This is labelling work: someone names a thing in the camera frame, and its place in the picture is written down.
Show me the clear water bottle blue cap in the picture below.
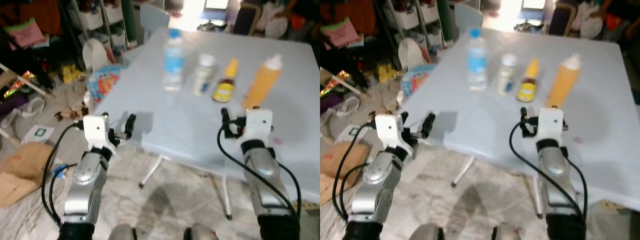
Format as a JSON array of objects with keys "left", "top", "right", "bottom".
[
  {"left": 162, "top": 28, "right": 186, "bottom": 94},
  {"left": 466, "top": 28, "right": 489, "bottom": 92}
]

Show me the small yellow squeeze bottle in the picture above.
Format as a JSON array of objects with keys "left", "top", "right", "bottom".
[
  {"left": 212, "top": 58, "right": 240, "bottom": 104},
  {"left": 516, "top": 57, "right": 541, "bottom": 103}
]

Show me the white folding table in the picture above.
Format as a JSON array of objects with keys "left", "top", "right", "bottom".
[
  {"left": 400, "top": 27, "right": 640, "bottom": 221},
  {"left": 92, "top": 26, "right": 321, "bottom": 221}
]

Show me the colourful round mat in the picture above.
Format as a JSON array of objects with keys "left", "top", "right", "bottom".
[
  {"left": 400, "top": 63, "right": 437, "bottom": 99},
  {"left": 86, "top": 63, "right": 127, "bottom": 104}
]

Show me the white sauce bottle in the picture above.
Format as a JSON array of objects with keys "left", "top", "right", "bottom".
[
  {"left": 192, "top": 53, "right": 217, "bottom": 97},
  {"left": 496, "top": 53, "right": 519, "bottom": 97}
]

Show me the white box green print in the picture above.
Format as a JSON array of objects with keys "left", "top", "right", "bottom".
[
  {"left": 336, "top": 125, "right": 373, "bottom": 146},
  {"left": 20, "top": 125, "right": 56, "bottom": 147}
]

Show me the yellow toy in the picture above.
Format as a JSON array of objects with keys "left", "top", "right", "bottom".
[
  {"left": 60, "top": 65, "right": 84, "bottom": 84},
  {"left": 376, "top": 65, "right": 401, "bottom": 83}
]

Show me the tall orange sauce bottle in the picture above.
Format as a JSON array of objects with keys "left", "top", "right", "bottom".
[
  {"left": 241, "top": 53, "right": 284, "bottom": 110},
  {"left": 545, "top": 53, "right": 582, "bottom": 109}
]

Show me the white tote bag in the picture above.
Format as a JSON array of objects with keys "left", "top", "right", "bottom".
[
  {"left": 320, "top": 97, "right": 362, "bottom": 128},
  {"left": 0, "top": 96, "right": 47, "bottom": 132}
]

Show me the pale wooden stick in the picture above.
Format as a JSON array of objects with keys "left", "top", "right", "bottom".
[
  {"left": 320, "top": 67, "right": 368, "bottom": 97},
  {"left": 0, "top": 62, "right": 55, "bottom": 97}
]

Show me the white plastic bag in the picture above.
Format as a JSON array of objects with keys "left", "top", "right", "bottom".
[
  {"left": 82, "top": 38, "right": 114, "bottom": 72},
  {"left": 397, "top": 38, "right": 426, "bottom": 71}
]

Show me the shiny foil cone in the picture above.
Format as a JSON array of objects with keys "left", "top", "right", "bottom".
[
  {"left": 320, "top": 70, "right": 351, "bottom": 98},
  {"left": 3, "top": 70, "right": 37, "bottom": 99}
]

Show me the brown cardboard piece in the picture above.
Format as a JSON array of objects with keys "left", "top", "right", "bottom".
[
  {"left": 0, "top": 142, "right": 57, "bottom": 209},
  {"left": 320, "top": 141, "right": 371, "bottom": 206}
]

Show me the purple chair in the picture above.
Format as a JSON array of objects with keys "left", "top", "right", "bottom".
[
  {"left": 233, "top": 1, "right": 262, "bottom": 37},
  {"left": 547, "top": 1, "right": 576, "bottom": 37}
]

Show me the robot left leg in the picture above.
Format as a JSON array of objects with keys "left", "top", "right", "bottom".
[
  {"left": 107, "top": 223, "right": 138, "bottom": 240},
  {"left": 412, "top": 222, "right": 445, "bottom": 240}
]

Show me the robot leg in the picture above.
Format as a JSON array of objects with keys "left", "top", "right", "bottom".
[
  {"left": 491, "top": 222, "right": 523, "bottom": 240},
  {"left": 107, "top": 223, "right": 138, "bottom": 240},
  {"left": 183, "top": 223, "right": 221, "bottom": 240},
  {"left": 412, "top": 222, "right": 445, "bottom": 240}
]

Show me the shelf rack with white bins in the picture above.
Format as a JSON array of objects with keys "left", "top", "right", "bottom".
[
  {"left": 385, "top": 0, "right": 453, "bottom": 56},
  {"left": 70, "top": 0, "right": 140, "bottom": 57}
]

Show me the white cloth bundle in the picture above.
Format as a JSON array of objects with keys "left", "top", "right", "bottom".
[
  {"left": 265, "top": 15, "right": 296, "bottom": 40},
  {"left": 580, "top": 15, "right": 608, "bottom": 40}
]

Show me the pink green-edged bag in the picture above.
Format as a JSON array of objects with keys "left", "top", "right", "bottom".
[
  {"left": 320, "top": 16, "right": 362, "bottom": 49},
  {"left": 4, "top": 17, "right": 49, "bottom": 49}
]

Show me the robot right leg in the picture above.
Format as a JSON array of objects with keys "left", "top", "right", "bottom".
[
  {"left": 491, "top": 222, "right": 523, "bottom": 240},
  {"left": 183, "top": 223, "right": 221, "bottom": 240}
]

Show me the white plastic chair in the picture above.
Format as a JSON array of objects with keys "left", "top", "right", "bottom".
[
  {"left": 454, "top": 3, "right": 485, "bottom": 36},
  {"left": 139, "top": 3, "right": 172, "bottom": 42}
]

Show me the orange fabric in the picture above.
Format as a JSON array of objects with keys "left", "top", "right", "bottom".
[
  {"left": 20, "top": 0, "right": 63, "bottom": 36},
  {"left": 330, "top": 0, "right": 378, "bottom": 36}
]

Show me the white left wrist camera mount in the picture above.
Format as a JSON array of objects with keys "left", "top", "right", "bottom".
[
  {"left": 375, "top": 114, "right": 416, "bottom": 158},
  {"left": 82, "top": 114, "right": 122, "bottom": 151}
]

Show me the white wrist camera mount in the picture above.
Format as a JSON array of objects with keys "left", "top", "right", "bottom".
[
  {"left": 536, "top": 108, "right": 566, "bottom": 143},
  {"left": 82, "top": 114, "right": 122, "bottom": 151},
  {"left": 375, "top": 114, "right": 416, "bottom": 158},
  {"left": 239, "top": 109, "right": 275, "bottom": 147}
]

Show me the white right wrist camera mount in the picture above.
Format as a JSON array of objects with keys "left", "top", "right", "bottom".
[
  {"left": 536, "top": 108, "right": 566, "bottom": 143},
  {"left": 239, "top": 109, "right": 275, "bottom": 147}
]

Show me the short black right arm cable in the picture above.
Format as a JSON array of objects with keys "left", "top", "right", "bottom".
[
  {"left": 270, "top": 147, "right": 302, "bottom": 221},
  {"left": 562, "top": 146, "right": 589, "bottom": 216}
]

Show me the short black arm cable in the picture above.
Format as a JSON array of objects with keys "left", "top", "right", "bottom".
[
  {"left": 48, "top": 162, "right": 81, "bottom": 225},
  {"left": 270, "top": 147, "right": 302, "bottom": 221},
  {"left": 339, "top": 163, "right": 371, "bottom": 221},
  {"left": 562, "top": 146, "right": 589, "bottom": 216}
]

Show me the short black left arm cable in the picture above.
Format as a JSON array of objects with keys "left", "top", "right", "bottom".
[
  {"left": 48, "top": 162, "right": 81, "bottom": 225},
  {"left": 339, "top": 163, "right": 371, "bottom": 221}
]

